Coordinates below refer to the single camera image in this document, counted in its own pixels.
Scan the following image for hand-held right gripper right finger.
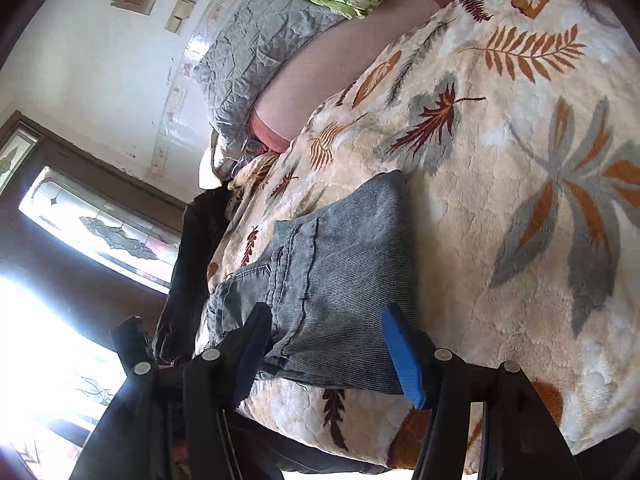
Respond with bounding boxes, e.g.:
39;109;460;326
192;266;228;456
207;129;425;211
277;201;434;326
381;304;583;480

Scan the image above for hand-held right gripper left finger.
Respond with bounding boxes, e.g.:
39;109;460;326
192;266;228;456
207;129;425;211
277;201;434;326
70;301;281;480

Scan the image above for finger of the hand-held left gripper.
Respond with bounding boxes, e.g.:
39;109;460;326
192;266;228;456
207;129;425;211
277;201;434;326
110;315;151;367

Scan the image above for grey-blue denim pants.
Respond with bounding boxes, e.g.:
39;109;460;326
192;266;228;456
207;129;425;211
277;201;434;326
205;170;418;393

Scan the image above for dark jacket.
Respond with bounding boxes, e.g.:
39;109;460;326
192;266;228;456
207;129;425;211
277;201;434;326
152;190;233;366

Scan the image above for stained glass window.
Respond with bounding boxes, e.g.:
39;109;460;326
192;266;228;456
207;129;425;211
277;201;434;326
0;125;182;296

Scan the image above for cream leaf-print blanket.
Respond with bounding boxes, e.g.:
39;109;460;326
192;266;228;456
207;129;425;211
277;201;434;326
192;0;640;476

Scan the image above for white pillow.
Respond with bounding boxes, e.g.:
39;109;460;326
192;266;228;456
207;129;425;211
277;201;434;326
200;150;226;191

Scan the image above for grey quilted pillow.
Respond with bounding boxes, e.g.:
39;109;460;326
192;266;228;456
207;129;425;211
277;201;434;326
192;0;346;146

